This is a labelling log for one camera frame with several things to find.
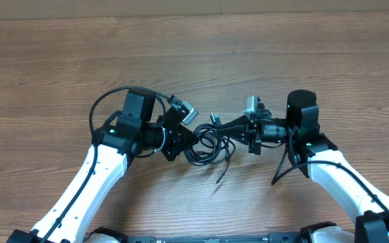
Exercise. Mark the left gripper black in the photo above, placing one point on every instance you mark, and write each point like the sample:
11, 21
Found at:
178, 140

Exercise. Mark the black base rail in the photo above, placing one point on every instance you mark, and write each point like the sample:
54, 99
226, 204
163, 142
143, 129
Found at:
211, 239

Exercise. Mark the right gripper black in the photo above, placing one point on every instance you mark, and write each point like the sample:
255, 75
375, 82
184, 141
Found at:
250, 134

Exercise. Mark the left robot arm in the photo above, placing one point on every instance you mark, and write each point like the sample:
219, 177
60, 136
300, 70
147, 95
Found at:
149, 121

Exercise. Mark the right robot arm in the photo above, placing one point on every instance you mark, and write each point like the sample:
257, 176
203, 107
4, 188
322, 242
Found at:
320, 160

